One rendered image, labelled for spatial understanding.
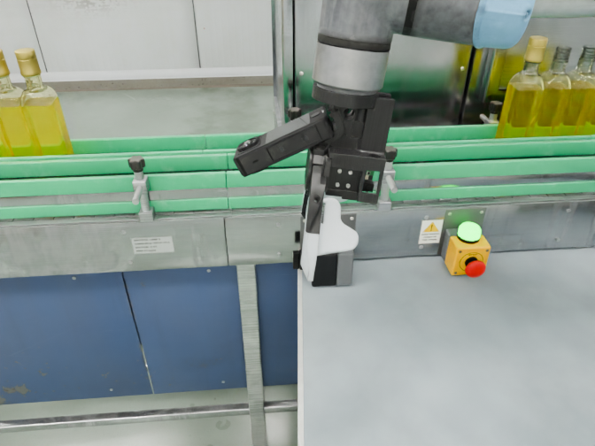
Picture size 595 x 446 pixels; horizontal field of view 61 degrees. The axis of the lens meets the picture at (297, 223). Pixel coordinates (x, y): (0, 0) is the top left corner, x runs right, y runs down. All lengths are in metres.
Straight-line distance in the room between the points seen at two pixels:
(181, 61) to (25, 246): 3.33
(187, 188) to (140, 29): 3.36
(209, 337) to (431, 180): 0.62
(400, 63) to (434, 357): 0.67
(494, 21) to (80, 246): 0.84
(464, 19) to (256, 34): 3.74
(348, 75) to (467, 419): 0.55
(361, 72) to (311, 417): 0.52
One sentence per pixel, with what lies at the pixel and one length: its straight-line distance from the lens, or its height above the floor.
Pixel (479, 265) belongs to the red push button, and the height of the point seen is 0.80.
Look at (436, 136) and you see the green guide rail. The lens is 1.18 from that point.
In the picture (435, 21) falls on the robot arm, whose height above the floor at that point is 1.31.
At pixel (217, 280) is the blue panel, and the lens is 1.11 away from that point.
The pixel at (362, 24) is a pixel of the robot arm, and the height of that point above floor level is 1.31.
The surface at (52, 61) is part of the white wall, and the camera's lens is 4.53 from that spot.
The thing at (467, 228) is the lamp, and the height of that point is 0.85.
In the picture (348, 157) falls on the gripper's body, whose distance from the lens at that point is 0.54.
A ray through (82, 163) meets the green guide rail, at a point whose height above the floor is 0.96.
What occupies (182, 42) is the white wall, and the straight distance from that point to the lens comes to 4.26.
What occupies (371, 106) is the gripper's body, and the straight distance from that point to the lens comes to 0.54.
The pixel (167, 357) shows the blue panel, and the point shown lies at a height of 0.47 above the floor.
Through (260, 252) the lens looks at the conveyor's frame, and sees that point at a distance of 1.03.
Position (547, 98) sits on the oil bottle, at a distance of 1.18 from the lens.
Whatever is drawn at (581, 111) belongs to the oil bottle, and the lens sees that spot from 1.23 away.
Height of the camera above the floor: 1.42
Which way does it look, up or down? 35 degrees down
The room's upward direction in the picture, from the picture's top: straight up
